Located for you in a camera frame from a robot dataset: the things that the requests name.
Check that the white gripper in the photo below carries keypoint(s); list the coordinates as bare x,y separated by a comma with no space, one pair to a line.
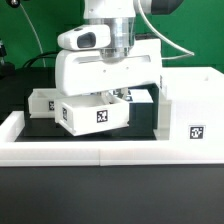
85,72

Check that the white drawer tray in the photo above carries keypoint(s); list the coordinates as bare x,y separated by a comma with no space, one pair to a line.
87,114
41,103

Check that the white drawer cabinet box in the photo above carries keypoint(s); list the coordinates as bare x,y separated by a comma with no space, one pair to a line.
191,113

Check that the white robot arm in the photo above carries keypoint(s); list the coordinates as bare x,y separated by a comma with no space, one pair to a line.
103,54

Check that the fiducial marker sheet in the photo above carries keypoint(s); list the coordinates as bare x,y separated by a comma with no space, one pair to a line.
136,96

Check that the black stand at left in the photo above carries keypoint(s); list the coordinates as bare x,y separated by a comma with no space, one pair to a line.
6,68

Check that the white U-shaped foam fence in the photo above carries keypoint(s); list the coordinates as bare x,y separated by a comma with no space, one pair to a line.
99,153

